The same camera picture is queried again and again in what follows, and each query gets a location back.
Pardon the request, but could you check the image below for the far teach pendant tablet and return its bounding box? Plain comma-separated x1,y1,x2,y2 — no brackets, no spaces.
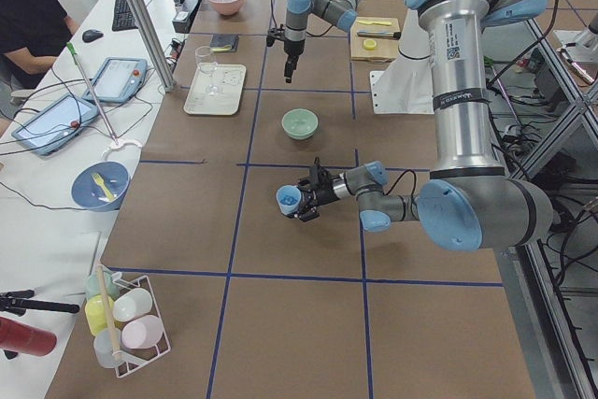
91,57,148,104

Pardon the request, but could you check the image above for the aluminium frame post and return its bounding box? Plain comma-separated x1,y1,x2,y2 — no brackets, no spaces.
127,0,176,93

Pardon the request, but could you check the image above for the seated person black shirt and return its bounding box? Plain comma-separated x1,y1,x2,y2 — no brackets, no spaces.
1,0,79,89

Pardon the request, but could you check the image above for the light blue cup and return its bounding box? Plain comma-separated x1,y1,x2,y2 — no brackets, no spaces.
276,185,302,216

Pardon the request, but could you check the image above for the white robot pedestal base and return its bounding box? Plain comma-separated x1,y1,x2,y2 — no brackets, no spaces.
370,9,434,114

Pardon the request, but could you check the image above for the wine glass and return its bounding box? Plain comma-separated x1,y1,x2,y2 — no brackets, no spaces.
194,46,221,97

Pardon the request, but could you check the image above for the grey yellow cloth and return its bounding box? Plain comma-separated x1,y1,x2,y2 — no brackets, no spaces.
209,34,239,53

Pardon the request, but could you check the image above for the steel muddler black cap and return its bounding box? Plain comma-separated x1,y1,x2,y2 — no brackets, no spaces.
357,30,402,40

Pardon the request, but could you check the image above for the half lemon slice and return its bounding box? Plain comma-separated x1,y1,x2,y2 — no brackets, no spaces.
363,38,377,50

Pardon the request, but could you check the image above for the black tripod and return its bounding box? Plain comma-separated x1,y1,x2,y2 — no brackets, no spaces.
1,290,80,316

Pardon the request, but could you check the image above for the teach pendant tablet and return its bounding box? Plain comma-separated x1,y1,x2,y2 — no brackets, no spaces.
91,57,148,104
11,94,99,156

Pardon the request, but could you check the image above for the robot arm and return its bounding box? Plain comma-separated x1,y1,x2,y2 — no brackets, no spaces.
266,0,361,83
291,0,552,251

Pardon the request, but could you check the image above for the near teach pendant tablet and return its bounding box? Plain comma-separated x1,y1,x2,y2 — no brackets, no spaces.
11,94,99,156

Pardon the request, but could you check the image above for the white cup rack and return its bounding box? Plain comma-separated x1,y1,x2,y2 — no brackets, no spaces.
85,264,171,378

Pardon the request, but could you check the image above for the wooden cutting board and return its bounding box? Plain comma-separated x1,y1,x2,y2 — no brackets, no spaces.
350,17,401,61

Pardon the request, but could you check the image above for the black keyboard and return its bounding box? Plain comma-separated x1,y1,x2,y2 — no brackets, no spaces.
111,0,137,32

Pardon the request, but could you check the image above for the green bowl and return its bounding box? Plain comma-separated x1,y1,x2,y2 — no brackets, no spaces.
281,108,319,140

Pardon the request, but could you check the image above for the yellow plastic knife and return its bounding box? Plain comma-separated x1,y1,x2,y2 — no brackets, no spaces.
356,20,392,26

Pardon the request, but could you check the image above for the yellow fork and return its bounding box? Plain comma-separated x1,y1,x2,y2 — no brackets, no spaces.
92,172,116,202

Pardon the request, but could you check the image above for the black computer mouse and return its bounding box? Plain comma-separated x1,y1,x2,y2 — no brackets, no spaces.
81,29,104,43

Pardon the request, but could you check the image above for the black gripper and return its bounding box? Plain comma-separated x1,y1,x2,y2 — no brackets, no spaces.
296,156,345,222
266,24,306,83

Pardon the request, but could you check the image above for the white bear tray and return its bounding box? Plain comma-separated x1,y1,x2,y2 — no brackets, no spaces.
183,64,247,116

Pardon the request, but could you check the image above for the red bottle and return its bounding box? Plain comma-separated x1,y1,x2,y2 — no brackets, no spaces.
1,318,57,360

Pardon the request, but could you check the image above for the blue bowl with fork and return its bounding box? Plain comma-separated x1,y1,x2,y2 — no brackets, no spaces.
71,161,130,212

